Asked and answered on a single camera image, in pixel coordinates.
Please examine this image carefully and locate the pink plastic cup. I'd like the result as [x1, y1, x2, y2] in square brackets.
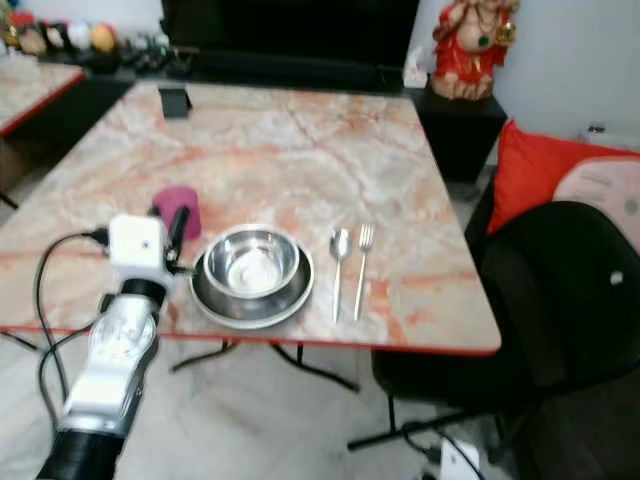
[152, 185, 201, 241]

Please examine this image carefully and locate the red seated statue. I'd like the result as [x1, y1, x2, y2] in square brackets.
[430, 0, 521, 103]

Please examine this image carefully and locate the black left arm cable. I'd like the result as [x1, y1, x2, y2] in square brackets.
[40, 305, 113, 421]
[35, 228, 111, 431]

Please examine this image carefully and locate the black television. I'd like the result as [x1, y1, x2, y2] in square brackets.
[160, 0, 421, 69]

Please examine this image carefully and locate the steel spoon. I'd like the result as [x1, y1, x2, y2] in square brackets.
[329, 228, 352, 325]

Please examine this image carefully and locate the black television console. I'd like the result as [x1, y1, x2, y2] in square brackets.
[40, 45, 508, 186]

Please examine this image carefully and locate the steel plate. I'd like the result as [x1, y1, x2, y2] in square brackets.
[190, 240, 316, 331]

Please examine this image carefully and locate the steel bowl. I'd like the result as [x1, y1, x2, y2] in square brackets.
[203, 225, 303, 299]

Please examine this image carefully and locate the marble folding table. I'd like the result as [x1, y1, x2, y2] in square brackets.
[0, 80, 503, 451]
[0, 55, 86, 211]

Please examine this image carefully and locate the white ball ornament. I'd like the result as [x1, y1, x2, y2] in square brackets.
[66, 22, 91, 51]

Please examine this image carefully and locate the black chair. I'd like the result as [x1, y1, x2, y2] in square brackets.
[370, 200, 640, 480]

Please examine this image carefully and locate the steel fork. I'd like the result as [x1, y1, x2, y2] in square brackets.
[353, 223, 376, 322]

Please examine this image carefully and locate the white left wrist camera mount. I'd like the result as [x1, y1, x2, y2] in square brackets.
[107, 214, 169, 281]

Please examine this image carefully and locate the red cushion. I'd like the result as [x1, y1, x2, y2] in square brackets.
[487, 120, 640, 236]

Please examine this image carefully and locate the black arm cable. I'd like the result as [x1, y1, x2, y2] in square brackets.
[40, 305, 113, 421]
[35, 228, 111, 431]
[400, 425, 446, 466]

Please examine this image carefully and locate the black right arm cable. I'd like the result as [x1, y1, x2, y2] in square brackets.
[400, 425, 446, 466]

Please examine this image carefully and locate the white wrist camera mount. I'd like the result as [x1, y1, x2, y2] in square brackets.
[440, 438, 483, 480]
[107, 214, 169, 281]

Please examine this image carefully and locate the yellow ball ornament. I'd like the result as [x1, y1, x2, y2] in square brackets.
[89, 23, 117, 53]

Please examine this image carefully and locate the black phone stand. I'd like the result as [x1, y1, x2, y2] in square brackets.
[158, 86, 193, 121]

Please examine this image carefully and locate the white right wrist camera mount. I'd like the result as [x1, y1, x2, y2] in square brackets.
[440, 438, 483, 480]

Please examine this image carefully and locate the pink cushion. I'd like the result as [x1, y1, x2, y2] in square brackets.
[552, 157, 640, 251]

